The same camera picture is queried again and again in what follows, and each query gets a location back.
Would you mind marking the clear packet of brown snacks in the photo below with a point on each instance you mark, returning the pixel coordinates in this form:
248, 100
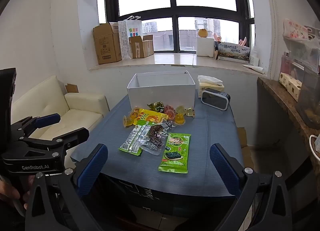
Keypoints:
155, 137

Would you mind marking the white paper card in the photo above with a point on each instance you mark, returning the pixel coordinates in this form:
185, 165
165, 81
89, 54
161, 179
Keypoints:
255, 57

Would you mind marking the grey alarm clock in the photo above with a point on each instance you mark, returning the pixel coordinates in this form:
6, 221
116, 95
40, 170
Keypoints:
216, 99

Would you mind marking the green seaweed packet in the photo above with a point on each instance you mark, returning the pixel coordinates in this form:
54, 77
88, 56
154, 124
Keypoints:
175, 156

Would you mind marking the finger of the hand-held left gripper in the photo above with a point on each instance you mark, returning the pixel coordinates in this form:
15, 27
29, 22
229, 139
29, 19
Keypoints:
47, 119
72, 136

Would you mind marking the person's left hand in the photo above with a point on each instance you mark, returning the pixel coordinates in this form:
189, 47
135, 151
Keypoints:
8, 191

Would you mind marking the white paper bag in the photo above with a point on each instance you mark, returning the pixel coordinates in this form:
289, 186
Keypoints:
125, 43

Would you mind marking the tall cardboard box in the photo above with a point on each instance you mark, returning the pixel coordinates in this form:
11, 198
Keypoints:
107, 46

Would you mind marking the brown stone counter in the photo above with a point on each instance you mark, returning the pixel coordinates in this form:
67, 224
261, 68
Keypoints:
282, 101

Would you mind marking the cream leather sofa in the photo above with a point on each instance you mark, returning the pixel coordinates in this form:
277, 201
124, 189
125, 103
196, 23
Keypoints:
80, 118

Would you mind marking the yellow pomelo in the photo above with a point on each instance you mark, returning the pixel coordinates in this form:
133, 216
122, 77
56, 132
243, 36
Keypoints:
202, 33

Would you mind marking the clear plastic container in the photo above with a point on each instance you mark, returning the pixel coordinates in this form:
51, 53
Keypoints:
308, 101

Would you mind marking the green clear snack packet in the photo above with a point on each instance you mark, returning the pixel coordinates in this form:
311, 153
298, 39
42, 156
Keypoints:
130, 143

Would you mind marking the white foam box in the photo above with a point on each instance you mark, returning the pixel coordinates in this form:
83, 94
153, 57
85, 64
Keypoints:
205, 47

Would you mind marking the tissue pack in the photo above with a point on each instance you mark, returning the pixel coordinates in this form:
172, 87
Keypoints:
212, 87

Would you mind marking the cardboard piece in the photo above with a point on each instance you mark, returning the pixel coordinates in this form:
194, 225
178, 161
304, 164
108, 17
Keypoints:
72, 88

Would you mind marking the black window frame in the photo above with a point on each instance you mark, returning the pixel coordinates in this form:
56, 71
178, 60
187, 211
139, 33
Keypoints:
173, 11

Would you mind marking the rolled white paper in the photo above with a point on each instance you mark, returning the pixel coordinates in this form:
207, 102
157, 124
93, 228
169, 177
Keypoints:
253, 69

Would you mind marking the pink figurine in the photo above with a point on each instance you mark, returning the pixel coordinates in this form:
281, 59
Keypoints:
217, 38
243, 41

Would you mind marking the patterned cream box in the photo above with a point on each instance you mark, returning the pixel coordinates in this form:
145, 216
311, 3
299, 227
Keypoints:
290, 86

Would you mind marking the printed gift box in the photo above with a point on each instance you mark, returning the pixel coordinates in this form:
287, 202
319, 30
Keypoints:
233, 51

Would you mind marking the small open cardboard box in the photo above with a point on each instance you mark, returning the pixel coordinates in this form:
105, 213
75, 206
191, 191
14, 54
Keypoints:
141, 48

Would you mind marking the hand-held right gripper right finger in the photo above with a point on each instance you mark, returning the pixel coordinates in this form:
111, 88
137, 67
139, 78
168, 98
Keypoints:
225, 168

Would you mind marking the floral pouch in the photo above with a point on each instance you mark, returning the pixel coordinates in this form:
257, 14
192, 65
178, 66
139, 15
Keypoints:
296, 29

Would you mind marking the yellow jelly cup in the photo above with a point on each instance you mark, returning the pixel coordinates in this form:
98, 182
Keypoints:
190, 112
180, 110
135, 113
180, 119
128, 121

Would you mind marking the yellow snack packet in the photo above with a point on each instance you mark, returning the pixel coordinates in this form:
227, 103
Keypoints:
150, 116

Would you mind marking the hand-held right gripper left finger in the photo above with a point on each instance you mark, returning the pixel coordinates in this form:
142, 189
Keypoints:
92, 168

